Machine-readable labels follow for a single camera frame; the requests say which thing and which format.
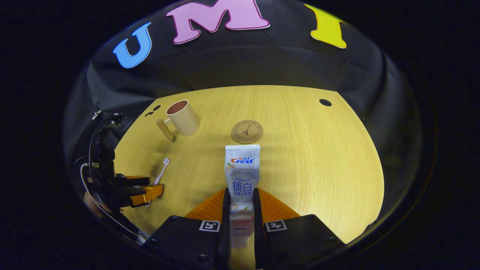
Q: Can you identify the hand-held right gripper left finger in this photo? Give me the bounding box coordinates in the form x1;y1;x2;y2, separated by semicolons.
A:
144;187;231;270

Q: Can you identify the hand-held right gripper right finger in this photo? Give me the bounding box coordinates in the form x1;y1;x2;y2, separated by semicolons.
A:
253;187;345;270

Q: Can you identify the white toothbrush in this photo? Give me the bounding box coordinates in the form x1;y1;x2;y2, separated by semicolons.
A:
148;158;170;207

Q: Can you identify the beige cup with wooden handle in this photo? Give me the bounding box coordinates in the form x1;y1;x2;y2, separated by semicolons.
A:
156;100;200;142

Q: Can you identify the white toothpaste tube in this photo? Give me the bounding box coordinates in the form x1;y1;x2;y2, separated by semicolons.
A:
224;144;261;249

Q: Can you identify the round wooden coaster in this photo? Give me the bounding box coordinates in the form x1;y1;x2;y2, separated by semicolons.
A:
231;120;264;144

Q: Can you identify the black backdrop cloth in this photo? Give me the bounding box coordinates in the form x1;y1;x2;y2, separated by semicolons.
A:
64;0;424;240

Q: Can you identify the white cable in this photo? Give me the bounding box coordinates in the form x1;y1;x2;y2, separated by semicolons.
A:
80;162;145;239

